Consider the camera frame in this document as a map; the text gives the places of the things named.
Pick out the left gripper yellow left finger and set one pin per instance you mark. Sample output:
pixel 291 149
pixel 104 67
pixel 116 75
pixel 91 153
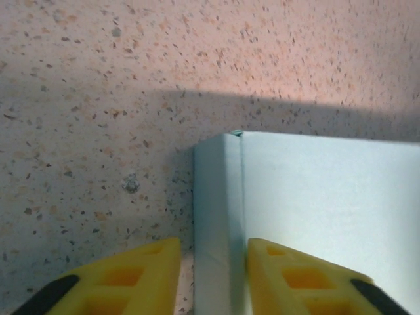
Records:
pixel 95 290

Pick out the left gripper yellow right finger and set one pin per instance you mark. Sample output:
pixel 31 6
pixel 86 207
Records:
pixel 262 279

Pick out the light blue paper box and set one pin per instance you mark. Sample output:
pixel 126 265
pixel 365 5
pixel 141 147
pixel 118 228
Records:
pixel 328 197

